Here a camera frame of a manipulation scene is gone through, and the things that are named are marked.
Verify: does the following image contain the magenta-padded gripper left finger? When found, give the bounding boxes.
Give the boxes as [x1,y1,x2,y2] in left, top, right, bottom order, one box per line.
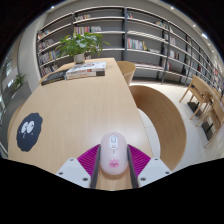
[55,143,102,190]

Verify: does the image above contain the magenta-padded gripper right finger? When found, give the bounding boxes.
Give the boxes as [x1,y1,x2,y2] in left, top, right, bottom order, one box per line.
[126,143,173,189]

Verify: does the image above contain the pale pink computer mouse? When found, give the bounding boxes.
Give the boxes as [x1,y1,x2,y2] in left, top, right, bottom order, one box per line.
[99,132,129,177]

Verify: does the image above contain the black round mouse pad with eyes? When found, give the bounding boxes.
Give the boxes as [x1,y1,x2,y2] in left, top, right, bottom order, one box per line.
[15,112,44,153]

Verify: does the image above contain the curved wooden chair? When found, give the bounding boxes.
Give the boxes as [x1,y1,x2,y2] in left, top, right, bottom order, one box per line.
[116,60,137,87]
[129,84,188,172]

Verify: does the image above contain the light wooden desks and chairs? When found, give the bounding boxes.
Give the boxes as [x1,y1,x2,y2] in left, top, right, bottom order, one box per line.
[179,74,224,148]

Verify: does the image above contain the thick book with pale spine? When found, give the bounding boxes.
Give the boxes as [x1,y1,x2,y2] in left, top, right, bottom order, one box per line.
[64,69,106,81]

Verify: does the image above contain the small green floor plant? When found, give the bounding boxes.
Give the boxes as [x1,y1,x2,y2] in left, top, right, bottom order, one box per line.
[13,72,27,91]

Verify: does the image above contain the white printed book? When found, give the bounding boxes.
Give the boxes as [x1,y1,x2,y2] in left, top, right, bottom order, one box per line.
[65,61,108,75]

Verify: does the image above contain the green potted plant white pot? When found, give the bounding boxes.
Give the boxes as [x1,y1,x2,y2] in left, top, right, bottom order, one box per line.
[54,32,111,65]

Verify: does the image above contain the grey bookshelf unit with books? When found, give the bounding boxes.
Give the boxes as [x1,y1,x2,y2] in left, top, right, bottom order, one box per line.
[35,5,224,98]

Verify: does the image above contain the round ceiling lights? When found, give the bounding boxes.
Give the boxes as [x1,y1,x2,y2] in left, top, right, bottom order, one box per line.
[169,4,209,40]

